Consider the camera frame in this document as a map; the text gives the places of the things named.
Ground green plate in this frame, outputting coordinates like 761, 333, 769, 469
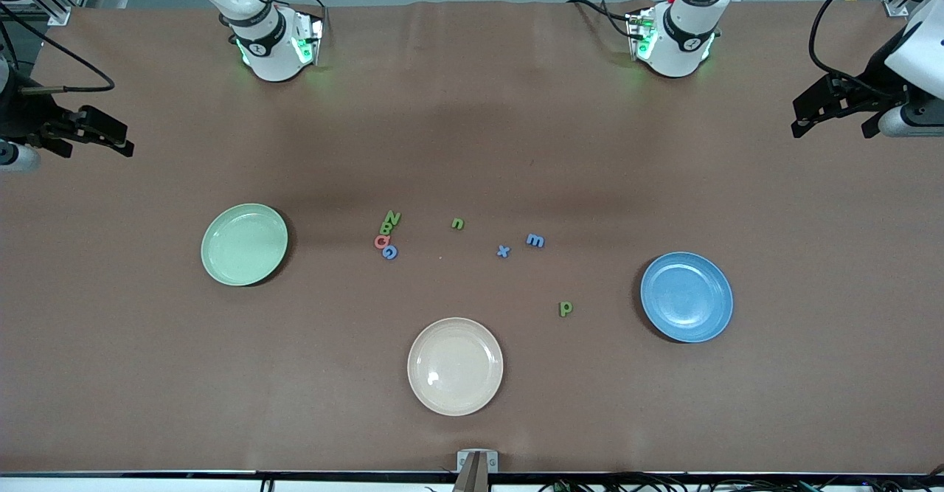
201, 203, 289, 287

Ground blue plate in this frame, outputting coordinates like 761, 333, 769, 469
639, 252, 735, 344

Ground brown table mat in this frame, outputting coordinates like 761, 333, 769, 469
0, 0, 944, 474

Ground cream plate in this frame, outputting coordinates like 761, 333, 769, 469
407, 317, 504, 417

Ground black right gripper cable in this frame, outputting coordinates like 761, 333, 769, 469
0, 4, 117, 94

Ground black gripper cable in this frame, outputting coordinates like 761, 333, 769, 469
0, 4, 117, 94
809, 0, 897, 98

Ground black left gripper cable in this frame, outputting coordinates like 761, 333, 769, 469
809, 0, 897, 98

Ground grey metal camera bracket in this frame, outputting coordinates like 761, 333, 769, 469
457, 449, 499, 492

